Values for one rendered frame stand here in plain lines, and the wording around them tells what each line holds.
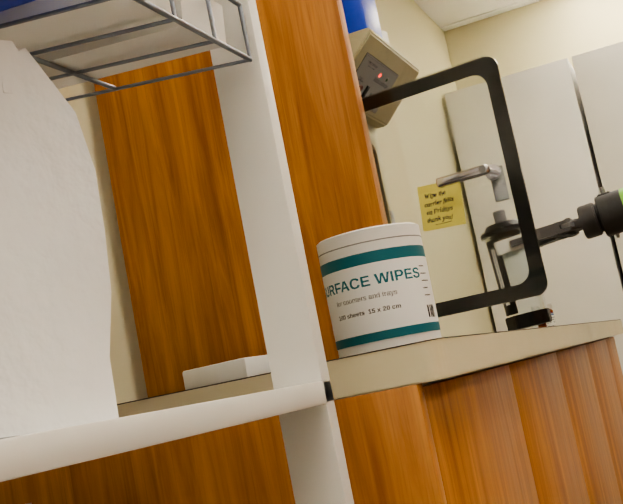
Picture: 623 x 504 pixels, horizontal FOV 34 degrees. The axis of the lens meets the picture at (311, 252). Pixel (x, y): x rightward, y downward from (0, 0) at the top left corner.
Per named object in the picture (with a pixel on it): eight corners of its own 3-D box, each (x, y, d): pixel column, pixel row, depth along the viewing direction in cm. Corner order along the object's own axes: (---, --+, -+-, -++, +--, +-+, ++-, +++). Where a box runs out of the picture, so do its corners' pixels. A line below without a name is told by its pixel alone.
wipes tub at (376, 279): (323, 365, 120) (299, 242, 122) (359, 360, 132) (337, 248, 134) (427, 343, 115) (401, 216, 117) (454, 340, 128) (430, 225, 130)
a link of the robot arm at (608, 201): (631, 231, 214) (635, 234, 222) (614, 179, 216) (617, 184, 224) (603, 240, 216) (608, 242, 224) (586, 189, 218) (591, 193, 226)
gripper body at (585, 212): (595, 203, 226) (555, 217, 229) (591, 199, 218) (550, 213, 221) (606, 235, 224) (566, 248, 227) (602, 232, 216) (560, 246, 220)
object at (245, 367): (185, 397, 155) (181, 371, 155) (244, 387, 169) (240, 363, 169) (249, 384, 149) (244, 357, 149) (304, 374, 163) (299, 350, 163)
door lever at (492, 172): (448, 193, 167) (445, 178, 167) (502, 177, 162) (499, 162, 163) (436, 190, 162) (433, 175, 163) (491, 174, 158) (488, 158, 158)
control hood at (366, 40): (319, 99, 178) (308, 45, 179) (376, 129, 208) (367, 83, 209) (380, 80, 174) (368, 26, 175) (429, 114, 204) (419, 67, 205)
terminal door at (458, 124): (378, 331, 173) (333, 108, 178) (550, 293, 159) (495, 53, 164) (377, 331, 172) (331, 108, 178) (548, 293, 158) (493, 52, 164)
